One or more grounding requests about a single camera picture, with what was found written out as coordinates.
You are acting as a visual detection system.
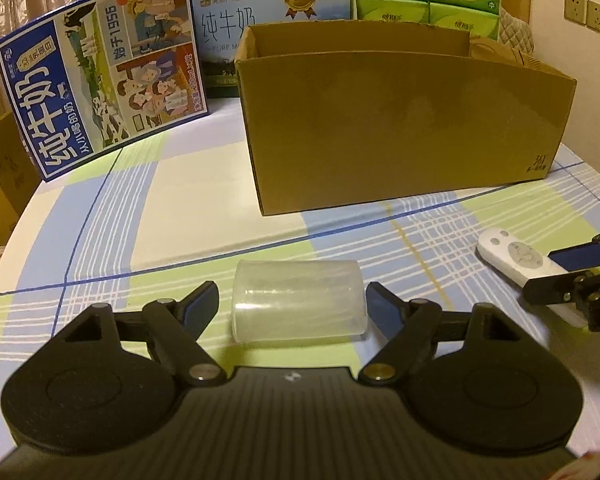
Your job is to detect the brown cardboard box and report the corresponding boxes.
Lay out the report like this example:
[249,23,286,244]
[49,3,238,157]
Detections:
[235,20,577,216]

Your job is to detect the gold wall socket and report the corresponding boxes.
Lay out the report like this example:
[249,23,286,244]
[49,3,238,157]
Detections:
[564,0,600,34]

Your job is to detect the checkered tablecloth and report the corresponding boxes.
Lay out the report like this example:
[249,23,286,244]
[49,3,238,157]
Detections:
[0,100,600,459]

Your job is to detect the white remote control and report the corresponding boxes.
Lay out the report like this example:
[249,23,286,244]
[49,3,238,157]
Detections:
[476,226,589,330]

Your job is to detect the clear plastic cup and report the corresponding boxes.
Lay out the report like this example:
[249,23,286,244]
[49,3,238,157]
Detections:
[232,260,368,344]

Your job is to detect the cardboard boxes on floor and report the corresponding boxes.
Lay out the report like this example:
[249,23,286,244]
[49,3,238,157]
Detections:
[0,112,41,246]

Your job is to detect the light blue milk carton box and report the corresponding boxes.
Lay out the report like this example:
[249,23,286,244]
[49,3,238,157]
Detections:
[192,0,352,99]

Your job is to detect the dark blue milk carton box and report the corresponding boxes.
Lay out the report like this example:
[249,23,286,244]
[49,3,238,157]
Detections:
[0,0,209,182]

